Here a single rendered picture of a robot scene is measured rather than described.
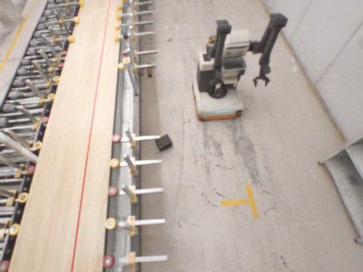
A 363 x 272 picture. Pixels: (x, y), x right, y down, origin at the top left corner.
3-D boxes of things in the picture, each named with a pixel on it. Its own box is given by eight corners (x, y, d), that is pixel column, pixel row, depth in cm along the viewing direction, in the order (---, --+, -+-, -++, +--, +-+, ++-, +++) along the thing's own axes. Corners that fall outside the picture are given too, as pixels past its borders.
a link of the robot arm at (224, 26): (228, 14, 162) (215, 15, 163) (232, 27, 158) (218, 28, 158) (219, 52, 204) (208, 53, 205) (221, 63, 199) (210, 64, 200)
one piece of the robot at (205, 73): (195, 84, 321) (198, 37, 250) (230, 81, 318) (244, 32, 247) (198, 102, 304) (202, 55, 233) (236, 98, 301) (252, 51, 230)
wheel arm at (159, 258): (167, 255, 155) (166, 255, 151) (167, 260, 153) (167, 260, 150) (110, 258, 157) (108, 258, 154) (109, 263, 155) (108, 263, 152)
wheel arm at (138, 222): (164, 219, 167) (164, 218, 164) (164, 223, 165) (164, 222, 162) (112, 222, 169) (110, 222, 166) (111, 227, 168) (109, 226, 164)
